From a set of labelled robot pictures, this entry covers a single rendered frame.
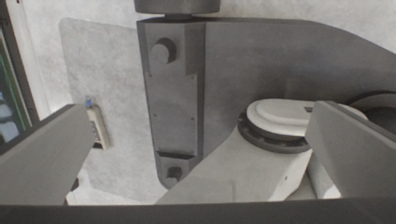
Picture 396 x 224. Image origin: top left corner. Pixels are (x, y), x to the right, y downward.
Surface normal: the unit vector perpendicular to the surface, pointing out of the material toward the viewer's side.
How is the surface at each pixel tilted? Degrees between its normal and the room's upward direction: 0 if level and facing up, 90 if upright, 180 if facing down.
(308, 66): 0
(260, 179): 90
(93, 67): 0
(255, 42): 0
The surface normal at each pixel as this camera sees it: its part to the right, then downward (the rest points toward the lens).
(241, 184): 0.00, -0.87
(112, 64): -0.17, 0.49
